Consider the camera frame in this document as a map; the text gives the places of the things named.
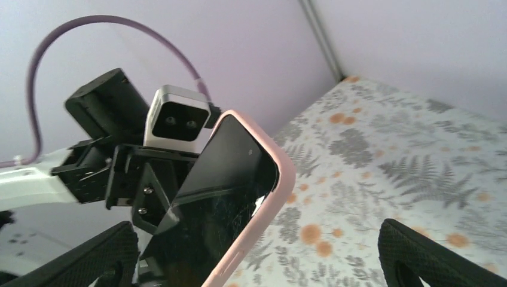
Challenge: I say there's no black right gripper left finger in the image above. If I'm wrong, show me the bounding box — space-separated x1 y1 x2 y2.
4 221 139 287

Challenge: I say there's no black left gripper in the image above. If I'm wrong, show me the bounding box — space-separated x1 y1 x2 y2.
105 144 198 235

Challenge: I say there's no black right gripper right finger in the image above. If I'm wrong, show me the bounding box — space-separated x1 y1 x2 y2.
377 218 506 287

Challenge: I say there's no black smartphone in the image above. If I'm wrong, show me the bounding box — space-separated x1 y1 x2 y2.
142 113 280 286

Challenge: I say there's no pink phone case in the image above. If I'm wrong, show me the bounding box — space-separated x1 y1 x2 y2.
187 110 295 286

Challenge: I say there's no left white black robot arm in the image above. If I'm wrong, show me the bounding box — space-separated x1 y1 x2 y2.
1 68 213 234

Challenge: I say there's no floral patterned table mat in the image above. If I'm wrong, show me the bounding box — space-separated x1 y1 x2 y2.
227 77 506 286

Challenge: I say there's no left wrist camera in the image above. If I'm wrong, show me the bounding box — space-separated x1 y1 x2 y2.
143 85 211 153

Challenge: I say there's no aluminium corner post right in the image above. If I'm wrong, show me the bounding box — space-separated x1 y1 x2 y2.
298 0 344 83

